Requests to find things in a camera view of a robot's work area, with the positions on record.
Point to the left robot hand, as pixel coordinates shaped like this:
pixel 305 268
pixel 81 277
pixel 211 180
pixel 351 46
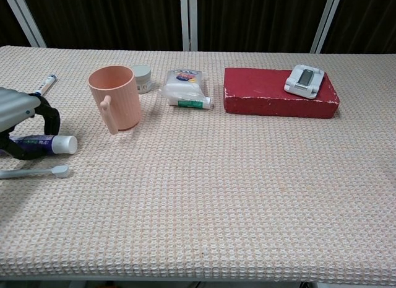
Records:
pixel 15 108

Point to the purple toothpaste tube white cap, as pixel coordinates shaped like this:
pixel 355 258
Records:
pixel 63 144

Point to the blue white marker pen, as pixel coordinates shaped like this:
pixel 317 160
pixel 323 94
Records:
pixel 47 83

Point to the dark pleated curtain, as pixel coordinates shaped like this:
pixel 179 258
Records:
pixel 365 21
pixel 256 18
pixel 108 18
pixel 9 24

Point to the small white jar grey lid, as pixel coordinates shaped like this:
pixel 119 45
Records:
pixel 143 80

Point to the clear plastic cotton pad packet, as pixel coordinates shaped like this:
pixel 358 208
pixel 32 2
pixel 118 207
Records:
pixel 185 85

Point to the small green white tube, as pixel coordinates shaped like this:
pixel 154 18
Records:
pixel 190 103

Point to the beige waffle weave tablecloth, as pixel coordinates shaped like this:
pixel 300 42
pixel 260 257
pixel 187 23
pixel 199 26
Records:
pixel 198 182

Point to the red brick block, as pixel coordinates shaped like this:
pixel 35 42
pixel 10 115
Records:
pixel 256 86

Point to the white frame post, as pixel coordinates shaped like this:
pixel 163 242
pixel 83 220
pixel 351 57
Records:
pixel 26 21
pixel 326 21
pixel 189 21

